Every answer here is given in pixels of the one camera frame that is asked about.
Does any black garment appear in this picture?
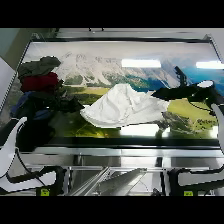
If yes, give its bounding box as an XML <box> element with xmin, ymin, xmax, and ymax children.
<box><xmin>23</xmin><ymin>88</ymin><xmax>85</xmax><ymax>116</ymax></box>

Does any white garment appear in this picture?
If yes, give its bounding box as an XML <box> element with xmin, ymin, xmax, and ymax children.
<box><xmin>79</xmin><ymin>83</ymin><xmax>171</xmax><ymax>129</ymax></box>

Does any red garment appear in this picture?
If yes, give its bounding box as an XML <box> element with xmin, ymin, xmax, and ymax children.
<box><xmin>20</xmin><ymin>71</ymin><xmax>62</xmax><ymax>95</ymax></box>

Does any black cable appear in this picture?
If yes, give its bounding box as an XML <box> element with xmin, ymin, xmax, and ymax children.
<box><xmin>14</xmin><ymin>148</ymin><xmax>48</xmax><ymax>188</ymax></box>

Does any silver frame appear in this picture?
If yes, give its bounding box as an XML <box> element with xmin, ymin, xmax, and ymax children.
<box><xmin>0</xmin><ymin>29</ymin><xmax>224</xmax><ymax>197</ymax></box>

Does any olive green garment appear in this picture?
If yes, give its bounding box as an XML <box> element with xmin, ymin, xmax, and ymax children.
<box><xmin>17</xmin><ymin>55</ymin><xmax>63</xmax><ymax>80</ymax></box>

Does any blue garment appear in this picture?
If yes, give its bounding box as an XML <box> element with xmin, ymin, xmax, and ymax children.
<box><xmin>9</xmin><ymin>91</ymin><xmax>53</xmax><ymax>122</ymax></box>

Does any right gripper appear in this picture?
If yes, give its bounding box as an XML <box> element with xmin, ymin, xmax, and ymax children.
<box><xmin>151</xmin><ymin>87</ymin><xmax>177</xmax><ymax>101</ymax></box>

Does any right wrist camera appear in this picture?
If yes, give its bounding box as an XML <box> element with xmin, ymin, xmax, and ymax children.
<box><xmin>174</xmin><ymin>65</ymin><xmax>190</xmax><ymax>88</ymax></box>

